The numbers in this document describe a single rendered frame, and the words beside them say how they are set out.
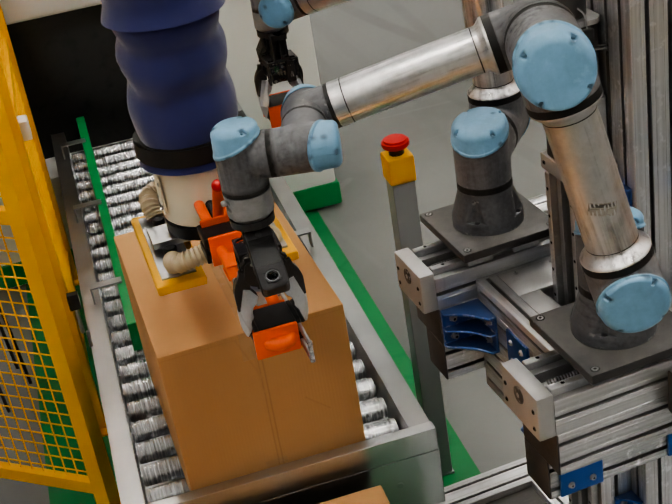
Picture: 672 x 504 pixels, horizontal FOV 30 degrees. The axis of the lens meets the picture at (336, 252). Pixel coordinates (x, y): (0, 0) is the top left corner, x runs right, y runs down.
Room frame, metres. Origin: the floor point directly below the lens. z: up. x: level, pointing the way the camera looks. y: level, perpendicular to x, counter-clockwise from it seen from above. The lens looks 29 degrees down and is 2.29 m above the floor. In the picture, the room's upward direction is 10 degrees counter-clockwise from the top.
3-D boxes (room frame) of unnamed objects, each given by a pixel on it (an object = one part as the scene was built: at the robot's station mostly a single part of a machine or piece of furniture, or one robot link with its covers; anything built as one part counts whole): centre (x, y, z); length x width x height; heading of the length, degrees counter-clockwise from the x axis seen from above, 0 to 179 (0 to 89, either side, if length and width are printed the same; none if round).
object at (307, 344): (1.80, 0.09, 1.22); 0.31 x 0.03 x 0.05; 13
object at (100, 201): (3.60, 0.74, 0.60); 1.60 x 0.11 x 0.09; 11
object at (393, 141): (2.81, -0.19, 1.02); 0.07 x 0.07 x 0.04
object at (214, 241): (2.08, 0.20, 1.22); 0.10 x 0.08 x 0.06; 103
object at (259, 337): (1.74, 0.13, 1.22); 0.08 x 0.07 x 0.05; 13
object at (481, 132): (2.33, -0.33, 1.20); 0.13 x 0.12 x 0.14; 154
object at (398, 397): (3.36, 0.09, 0.50); 2.31 x 0.05 x 0.19; 11
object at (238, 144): (1.75, 0.12, 1.52); 0.09 x 0.08 x 0.11; 86
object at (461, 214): (2.32, -0.33, 1.09); 0.15 x 0.15 x 0.10
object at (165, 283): (2.30, 0.34, 1.12); 0.34 x 0.10 x 0.05; 13
